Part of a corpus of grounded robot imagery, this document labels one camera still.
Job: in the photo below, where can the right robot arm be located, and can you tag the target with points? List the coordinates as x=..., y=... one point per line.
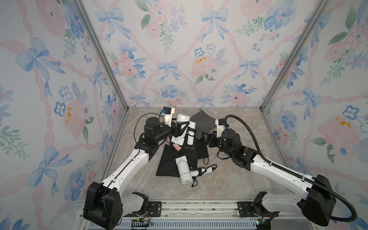
x=312, y=202

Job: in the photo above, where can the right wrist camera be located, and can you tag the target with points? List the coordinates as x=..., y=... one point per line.
x=221, y=125

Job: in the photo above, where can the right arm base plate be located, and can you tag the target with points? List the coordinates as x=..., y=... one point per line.
x=247, y=209

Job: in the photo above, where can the aluminium front rail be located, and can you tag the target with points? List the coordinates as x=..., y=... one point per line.
x=212, y=215

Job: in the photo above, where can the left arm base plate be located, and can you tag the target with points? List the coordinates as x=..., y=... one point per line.
x=150, y=209

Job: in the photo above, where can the plain black pouch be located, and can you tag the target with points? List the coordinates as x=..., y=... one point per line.
x=168, y=166

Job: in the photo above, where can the black pouch with gold logo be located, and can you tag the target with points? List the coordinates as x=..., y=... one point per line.
x=198, y=149

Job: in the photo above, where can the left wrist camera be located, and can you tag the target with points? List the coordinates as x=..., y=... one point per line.
x=167, y=113

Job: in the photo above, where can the white hair dryer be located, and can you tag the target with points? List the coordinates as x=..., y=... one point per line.
x=187, y=130
x=188, y=176

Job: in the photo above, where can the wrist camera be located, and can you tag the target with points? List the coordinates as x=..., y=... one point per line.
x=167, y=113
x=221, y=125

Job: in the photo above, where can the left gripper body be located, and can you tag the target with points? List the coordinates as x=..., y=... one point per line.
x=171, y=131

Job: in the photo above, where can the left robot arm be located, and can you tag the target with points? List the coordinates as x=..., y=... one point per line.
x=105, y=204

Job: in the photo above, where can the pink hair dryer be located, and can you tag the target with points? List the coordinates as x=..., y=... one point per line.
x=175, y=146

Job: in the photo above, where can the grey drawstring pouch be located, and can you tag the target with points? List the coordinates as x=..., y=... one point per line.
x=204, y=122

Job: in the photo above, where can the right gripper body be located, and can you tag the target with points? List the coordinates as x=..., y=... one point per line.
x=211, y=138

